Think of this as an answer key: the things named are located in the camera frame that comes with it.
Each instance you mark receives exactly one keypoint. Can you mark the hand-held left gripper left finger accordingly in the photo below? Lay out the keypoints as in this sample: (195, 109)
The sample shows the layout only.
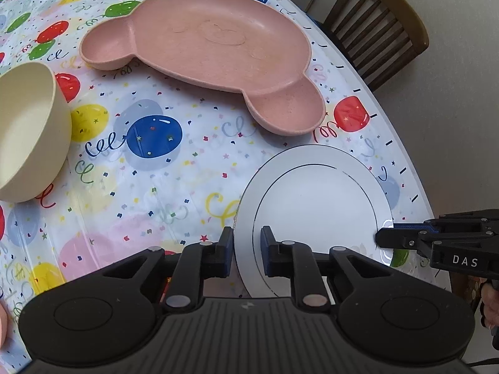
(228, 255)

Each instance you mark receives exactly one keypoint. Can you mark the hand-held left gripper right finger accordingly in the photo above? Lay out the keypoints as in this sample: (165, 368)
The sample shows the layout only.
(267, 255)

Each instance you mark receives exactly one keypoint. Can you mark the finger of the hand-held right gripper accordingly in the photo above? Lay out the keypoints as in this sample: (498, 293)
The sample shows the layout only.
(413, 226)
(397, 238)

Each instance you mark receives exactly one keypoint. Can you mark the white round plate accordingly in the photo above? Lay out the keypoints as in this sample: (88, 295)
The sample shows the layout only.
(319, 210)

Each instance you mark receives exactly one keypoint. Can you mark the cream bowl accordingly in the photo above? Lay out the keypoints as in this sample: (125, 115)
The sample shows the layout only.
(27, 132)

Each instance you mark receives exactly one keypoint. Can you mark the person's right hand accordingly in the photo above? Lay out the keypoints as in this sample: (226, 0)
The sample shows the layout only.
(489, 307)

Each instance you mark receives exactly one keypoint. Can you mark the balloon print tablecloth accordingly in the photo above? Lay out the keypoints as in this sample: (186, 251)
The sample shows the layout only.
(187, 187)

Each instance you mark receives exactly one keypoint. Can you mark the dark wooden slatted chair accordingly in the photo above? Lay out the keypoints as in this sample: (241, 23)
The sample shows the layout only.
(409, 23)

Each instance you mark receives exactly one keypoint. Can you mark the pink bear-shaped plate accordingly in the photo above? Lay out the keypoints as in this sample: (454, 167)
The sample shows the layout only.
(218, 46)

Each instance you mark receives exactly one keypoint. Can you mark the pink heart-shaped dish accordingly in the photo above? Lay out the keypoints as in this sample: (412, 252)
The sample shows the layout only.
(2, 323)

